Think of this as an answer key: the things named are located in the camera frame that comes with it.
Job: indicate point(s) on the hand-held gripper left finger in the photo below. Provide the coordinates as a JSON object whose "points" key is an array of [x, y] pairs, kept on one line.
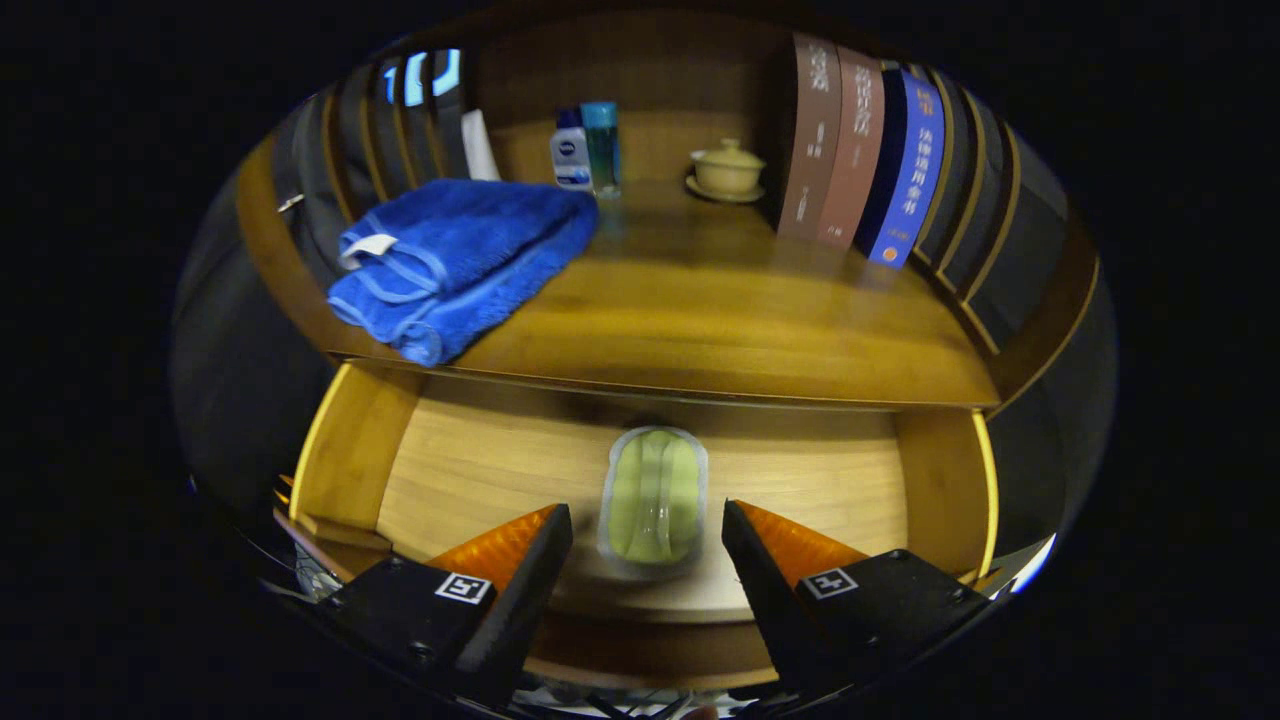
{"points": [[520, 610]]}

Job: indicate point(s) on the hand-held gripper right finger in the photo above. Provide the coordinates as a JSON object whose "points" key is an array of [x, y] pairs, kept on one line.
{"points": [[765, 600]]}

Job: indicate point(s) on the wooden drawer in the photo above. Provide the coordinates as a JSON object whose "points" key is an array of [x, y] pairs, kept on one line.
{"points": [[480, 470]]}

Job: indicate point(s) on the green item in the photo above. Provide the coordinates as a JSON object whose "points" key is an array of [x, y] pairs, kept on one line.
{"points": [[655, 490]]}

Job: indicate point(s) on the wooden countertop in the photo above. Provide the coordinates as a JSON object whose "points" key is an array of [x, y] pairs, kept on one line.
{"points": [[720, 310]]}

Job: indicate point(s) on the wooden cabinet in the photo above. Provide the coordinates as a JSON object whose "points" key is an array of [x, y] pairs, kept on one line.
{"points": [[680, 80]]}

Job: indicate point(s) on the white panel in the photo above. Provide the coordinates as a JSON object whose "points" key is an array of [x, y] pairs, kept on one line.
{"points": [[1035, 565]]}

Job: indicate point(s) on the blue folded towel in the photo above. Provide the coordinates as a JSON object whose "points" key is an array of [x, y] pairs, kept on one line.
{"points": [[470, 250]]}

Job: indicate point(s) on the black backdrop cloth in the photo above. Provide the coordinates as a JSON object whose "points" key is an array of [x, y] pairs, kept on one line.
{"points": [[230, 380]]}

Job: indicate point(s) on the beige lidded teacup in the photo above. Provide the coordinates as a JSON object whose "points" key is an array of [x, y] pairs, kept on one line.
{"points": [[727, 172]]}

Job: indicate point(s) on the blue book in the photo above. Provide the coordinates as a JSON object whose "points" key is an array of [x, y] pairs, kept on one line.
{"points": [[912, 170]]}

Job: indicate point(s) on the white bottle with blue cap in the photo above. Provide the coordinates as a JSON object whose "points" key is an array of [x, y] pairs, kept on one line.
{"points": [[571, 155]]}

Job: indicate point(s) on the reddish brown book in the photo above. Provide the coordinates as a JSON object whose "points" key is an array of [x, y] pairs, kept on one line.
{"points": [[855, 150]]}

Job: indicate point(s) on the white paper sheet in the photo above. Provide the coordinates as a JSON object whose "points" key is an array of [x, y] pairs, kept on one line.
{"points": [[480, 148]]}

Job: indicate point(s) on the teal bottle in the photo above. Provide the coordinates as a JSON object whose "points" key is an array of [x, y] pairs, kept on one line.
{"points": [[602, 150]]}

